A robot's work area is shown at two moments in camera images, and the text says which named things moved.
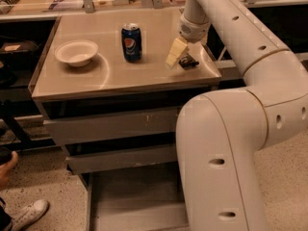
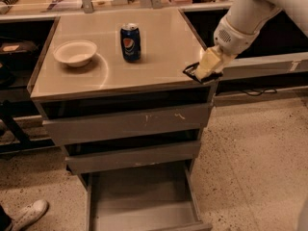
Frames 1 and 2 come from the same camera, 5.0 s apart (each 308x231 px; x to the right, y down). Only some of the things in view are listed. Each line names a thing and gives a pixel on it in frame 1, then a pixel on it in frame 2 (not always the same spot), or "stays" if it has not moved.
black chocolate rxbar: (187, 62) → (192, 71)
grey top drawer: (107, 126) stays
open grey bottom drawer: (145, 198) stays
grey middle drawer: (98, 162) stays
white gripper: (193, 30) → (231, 39)
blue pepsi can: (132, 41) stays
